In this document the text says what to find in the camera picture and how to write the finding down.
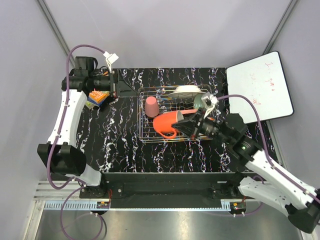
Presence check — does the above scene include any wire dish rack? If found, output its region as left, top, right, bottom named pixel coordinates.
left=137, top=85, right=212, bottom=143

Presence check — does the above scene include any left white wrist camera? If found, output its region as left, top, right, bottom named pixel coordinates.
left=103, top=51, right=119, bottom=74

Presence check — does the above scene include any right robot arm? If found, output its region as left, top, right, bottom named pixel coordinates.
left=172, top=109, right=320, bottom=234

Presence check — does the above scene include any purple cable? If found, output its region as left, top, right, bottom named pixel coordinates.
left=46, top=44, right=108, bottom=240
left=207, top=94, right=320, bottom=217

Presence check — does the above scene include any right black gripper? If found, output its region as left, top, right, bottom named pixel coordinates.
left=172, top=107, right=233, bottom=145

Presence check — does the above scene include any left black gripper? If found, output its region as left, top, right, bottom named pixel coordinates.
left=89, top=68, right=139, bottom=98

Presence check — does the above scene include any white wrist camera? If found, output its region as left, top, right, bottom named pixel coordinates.
left=200, top=92, right=218, bottom=118
left=103, top=51, right=119, bottom=74

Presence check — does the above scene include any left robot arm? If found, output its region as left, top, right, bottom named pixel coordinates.
left=37, top=52, right=135, bottom=198

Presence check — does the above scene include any pink plastic cup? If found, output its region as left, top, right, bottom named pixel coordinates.
left=145, top=96, right=159, bottom=118

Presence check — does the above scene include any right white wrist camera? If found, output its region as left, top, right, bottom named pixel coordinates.
left=200, top=92, right=218, bottom=118

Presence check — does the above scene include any white board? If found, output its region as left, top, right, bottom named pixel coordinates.
left=226, top=51, right=294, bottom=121

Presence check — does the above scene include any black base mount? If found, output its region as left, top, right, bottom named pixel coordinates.
left=82, top=173, right=243, bottom=199

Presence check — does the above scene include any orange book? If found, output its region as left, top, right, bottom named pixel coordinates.
left=85, top=90, right=110, bottom=109

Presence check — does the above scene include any orange mug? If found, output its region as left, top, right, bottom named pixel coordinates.
left=153, top=110, right=184, bottom=139

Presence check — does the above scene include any aluminium rail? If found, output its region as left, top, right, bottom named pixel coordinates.
left=32, top=181, right=306, bottom=213

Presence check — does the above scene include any white scalloped plate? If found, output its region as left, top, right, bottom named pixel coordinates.
left=168, top=85, right=203, bottom=99

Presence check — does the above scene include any pink beige plate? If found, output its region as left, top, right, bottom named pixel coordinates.
left=180, top=109, right=197, bottom=115

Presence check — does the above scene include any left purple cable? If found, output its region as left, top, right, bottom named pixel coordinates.
left=46, top=44, right=108, bottom=240

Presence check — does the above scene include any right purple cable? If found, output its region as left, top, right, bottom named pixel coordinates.
left=207, top=94, right=320, bottom=217

